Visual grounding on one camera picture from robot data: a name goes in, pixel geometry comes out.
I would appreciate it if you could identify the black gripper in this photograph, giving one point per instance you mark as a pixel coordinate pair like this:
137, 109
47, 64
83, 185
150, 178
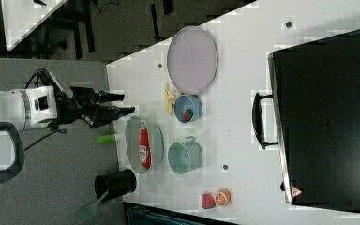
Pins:
83, 105

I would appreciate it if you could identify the red plush ketchup bottle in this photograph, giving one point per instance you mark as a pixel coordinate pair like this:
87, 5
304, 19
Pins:
144, 147

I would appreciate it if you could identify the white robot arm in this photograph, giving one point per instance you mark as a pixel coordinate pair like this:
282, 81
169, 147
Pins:
47, 107

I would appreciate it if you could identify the green bottle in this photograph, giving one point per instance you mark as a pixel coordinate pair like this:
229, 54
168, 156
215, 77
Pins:
109, 138

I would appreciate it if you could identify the yellow plush toy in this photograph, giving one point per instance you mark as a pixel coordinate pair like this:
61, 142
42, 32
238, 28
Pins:
170, 98

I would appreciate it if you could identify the black cylinder cup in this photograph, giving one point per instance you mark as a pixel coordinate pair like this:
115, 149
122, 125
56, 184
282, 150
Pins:
114, 185

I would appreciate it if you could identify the red toy in bowl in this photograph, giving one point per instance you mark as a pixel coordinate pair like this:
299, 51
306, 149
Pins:
188, 114

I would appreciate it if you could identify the blue bowl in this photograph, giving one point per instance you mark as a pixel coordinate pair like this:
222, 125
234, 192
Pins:
186, 102

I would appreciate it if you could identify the green metal pot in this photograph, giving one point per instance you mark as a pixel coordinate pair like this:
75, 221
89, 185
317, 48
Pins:
186, 156

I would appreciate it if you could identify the purple oval plate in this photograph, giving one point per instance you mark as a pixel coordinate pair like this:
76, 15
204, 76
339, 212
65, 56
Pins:
192, 60

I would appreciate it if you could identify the green spatula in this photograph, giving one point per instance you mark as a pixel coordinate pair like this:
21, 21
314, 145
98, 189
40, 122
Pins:
89, 210

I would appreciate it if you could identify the red strawberry toy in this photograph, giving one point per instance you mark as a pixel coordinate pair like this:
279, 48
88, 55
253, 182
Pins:
208, 202

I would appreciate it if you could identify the orange slice toy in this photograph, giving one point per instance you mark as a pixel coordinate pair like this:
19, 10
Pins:
223, 197

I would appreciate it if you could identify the black toaster oven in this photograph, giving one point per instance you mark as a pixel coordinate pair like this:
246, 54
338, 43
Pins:
316, 97

